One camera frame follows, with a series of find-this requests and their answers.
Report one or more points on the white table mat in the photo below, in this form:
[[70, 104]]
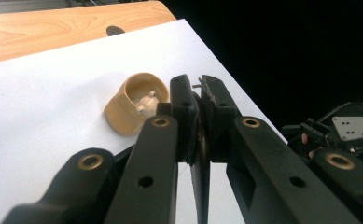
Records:
[[45, 124]]

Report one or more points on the tan cup with bear figure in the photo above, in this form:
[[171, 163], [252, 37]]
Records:
[[120, 115]]

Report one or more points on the dark table grommet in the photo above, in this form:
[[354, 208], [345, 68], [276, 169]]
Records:
[[115, 30]]

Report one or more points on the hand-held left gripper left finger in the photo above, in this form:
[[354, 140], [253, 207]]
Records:
[[157, 161]]

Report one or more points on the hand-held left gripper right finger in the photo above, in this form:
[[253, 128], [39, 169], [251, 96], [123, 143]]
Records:
[[263, 168]]

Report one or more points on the black knife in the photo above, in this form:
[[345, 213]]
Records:
[[201, 186]]

